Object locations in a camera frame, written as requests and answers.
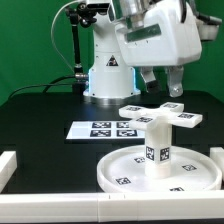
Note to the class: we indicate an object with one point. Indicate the white fence block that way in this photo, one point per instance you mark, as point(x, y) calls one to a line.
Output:
point(217, 155)
point(8, 165)

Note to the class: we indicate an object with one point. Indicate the white round table top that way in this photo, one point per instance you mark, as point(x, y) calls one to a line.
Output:
point(127, 170)

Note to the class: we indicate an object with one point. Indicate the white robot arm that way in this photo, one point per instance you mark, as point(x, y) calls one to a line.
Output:
point(111, 80)

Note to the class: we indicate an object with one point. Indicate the white front fence bar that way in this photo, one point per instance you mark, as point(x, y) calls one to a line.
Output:
point(107, 207)

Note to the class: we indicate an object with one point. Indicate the white left fence block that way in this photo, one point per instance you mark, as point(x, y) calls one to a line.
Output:
point(8, 165)

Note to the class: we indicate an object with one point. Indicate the white right fence block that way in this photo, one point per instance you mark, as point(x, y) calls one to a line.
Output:
point(217, 155)

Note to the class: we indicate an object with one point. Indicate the white cross-shaped table base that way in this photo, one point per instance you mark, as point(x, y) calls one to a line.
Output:
point(146, 119)

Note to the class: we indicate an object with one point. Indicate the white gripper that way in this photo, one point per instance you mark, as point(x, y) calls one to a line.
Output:
point(163, 40)

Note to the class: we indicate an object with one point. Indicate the white marker sheet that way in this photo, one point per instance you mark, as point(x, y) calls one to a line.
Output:
point(86, 130)

